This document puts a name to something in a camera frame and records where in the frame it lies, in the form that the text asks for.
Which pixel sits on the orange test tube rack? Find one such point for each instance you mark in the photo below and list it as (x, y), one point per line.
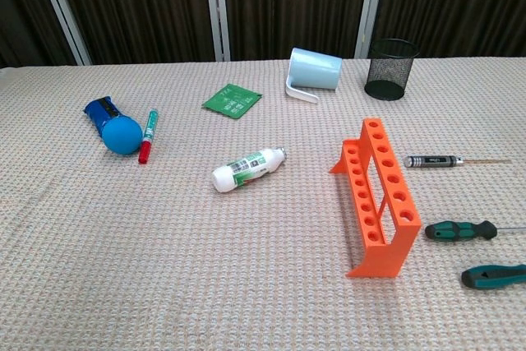
(380, 260)

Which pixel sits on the white bottle with green label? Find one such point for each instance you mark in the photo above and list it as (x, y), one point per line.
(242, 170)

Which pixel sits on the green foil sachet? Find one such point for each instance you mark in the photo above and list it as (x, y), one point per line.
(230, 101)

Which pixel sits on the light blue plastic cup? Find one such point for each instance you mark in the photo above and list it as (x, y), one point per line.
(314, 71)

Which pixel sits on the green marker with red cap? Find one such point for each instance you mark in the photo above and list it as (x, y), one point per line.
(150, 131)

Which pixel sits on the beige woven tablecloth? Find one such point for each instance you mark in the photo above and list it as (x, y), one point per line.
(164, 244)

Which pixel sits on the blue foam ball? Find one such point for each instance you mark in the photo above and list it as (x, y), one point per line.
(122, 137)

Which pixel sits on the black mesh pen holder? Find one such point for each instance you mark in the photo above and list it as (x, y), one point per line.
(390, 73)

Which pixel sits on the blue snack packet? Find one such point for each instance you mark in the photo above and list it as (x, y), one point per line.
(100, 110)

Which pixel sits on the dark pleated curtain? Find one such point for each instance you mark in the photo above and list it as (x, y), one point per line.
(135, 6)

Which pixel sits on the grey metal frame post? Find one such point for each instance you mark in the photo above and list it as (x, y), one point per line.
(369, 6)
(65, 18)
(217, 10)

